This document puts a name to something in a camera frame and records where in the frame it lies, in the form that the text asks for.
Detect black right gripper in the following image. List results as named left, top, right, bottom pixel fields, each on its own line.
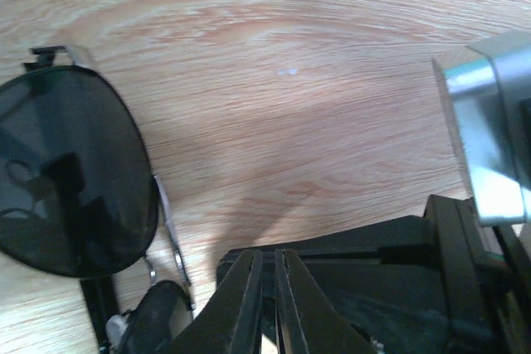
left=217, top=196, right=530, bottom=353

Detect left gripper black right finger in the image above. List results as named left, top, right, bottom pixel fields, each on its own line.
left=275, top=250, right=375, bottom=353

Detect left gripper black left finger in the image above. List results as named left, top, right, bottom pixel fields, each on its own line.
left=168, top=250, right=263, bottom=353

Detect black sunglasses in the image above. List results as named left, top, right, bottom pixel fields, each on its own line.
left=1, top=45, right=193, bottom=353

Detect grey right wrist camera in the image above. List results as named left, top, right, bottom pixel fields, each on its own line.
left=431, top=31, right=530, bottom=226

